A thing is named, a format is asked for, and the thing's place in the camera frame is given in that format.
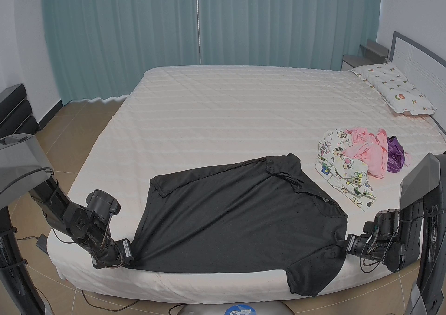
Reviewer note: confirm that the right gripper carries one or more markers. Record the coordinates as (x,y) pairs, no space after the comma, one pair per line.
(360,245)

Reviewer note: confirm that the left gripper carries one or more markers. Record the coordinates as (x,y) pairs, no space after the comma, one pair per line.
(104,252)

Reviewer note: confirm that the black T-shirt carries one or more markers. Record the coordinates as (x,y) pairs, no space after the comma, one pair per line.
(237,223)

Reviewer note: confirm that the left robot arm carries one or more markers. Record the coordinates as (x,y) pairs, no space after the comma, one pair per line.
(52,202)

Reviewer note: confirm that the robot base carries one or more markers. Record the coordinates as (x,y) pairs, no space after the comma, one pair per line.
(209,309)

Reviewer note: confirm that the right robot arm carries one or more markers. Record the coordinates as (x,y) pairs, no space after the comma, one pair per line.
(411,226)

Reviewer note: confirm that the bed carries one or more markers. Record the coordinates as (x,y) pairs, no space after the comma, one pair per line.
(226,115)

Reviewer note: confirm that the black power adapter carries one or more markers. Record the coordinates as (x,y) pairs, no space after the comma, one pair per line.
(42,244)

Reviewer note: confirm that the white printed pyjama top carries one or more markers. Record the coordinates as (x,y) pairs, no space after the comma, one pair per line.
(343,174)

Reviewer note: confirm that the pink garment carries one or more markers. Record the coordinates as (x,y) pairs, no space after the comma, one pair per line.
(372,157)

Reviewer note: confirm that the purple garment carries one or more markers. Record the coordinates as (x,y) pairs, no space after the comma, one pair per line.
(395,157)

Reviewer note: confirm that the white printed pillow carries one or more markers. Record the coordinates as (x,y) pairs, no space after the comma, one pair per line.
(393,89)

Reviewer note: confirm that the black chest of drawers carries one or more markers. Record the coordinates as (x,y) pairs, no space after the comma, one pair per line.
(15,111)

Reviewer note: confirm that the grey white bedside table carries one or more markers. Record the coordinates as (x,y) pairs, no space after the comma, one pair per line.
(359,61)

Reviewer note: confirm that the blue-green curtain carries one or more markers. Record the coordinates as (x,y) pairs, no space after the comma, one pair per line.
(122,28)
(285,10)

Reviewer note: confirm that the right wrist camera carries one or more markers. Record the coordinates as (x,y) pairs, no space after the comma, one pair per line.
(369,229)

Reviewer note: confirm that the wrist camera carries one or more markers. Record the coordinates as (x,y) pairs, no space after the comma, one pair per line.
(127,251)
(369,229)

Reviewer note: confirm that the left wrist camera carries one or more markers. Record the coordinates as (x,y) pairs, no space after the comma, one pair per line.
(127,251)

